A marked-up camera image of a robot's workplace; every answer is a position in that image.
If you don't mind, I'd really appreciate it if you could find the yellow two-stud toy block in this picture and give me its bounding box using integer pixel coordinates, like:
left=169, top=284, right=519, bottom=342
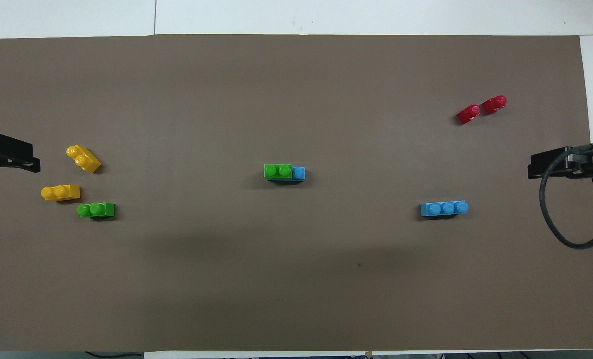
left=41, top=184, right=81, bottom=202
left=66, top=144, right=102, bottom=174

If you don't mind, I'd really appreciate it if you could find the green two-stud toy block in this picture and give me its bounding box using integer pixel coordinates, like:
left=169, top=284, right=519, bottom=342
left=76, top=202, right=115, bottom=219
left=264, top=164, right=293, bottom=179

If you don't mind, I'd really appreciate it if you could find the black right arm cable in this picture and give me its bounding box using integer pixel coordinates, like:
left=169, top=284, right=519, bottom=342
left=539, top=143, right=593, bottom=249

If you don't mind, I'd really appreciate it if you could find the brown paper table mat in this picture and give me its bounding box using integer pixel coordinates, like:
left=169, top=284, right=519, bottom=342
left=0, top=34, right=593, bottom=353

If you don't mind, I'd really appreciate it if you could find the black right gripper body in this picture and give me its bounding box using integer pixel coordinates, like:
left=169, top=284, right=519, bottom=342
left=571, top=149, right=593, bottom=183

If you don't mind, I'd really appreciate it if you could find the blue three-stud toy block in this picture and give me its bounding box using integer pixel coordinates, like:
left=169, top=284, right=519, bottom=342
left=268, top=167, right=306, bottom=184
left=420, top=200, right=469, bottom=218

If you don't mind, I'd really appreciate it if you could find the thin black floor cable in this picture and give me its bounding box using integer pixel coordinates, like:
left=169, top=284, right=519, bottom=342
left=85, top=351, right=145, bottom=359

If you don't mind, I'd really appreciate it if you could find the red one-stud toy block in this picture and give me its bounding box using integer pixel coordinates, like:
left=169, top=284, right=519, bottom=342
left=481, top=95, right=508, bottom=116
left=456, top=104, right=481, bottom=125

